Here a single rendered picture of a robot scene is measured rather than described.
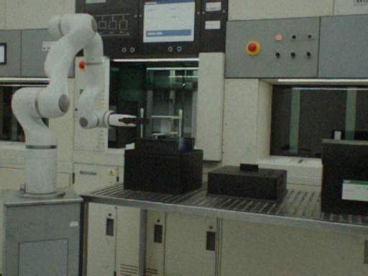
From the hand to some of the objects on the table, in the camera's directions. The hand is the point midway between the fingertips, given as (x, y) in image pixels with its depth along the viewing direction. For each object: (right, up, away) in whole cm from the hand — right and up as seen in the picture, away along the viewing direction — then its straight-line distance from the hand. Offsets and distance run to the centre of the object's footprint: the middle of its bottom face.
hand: (141, 121), depth 201 cm
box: (+86, -34, -34) cm, 98 cm away
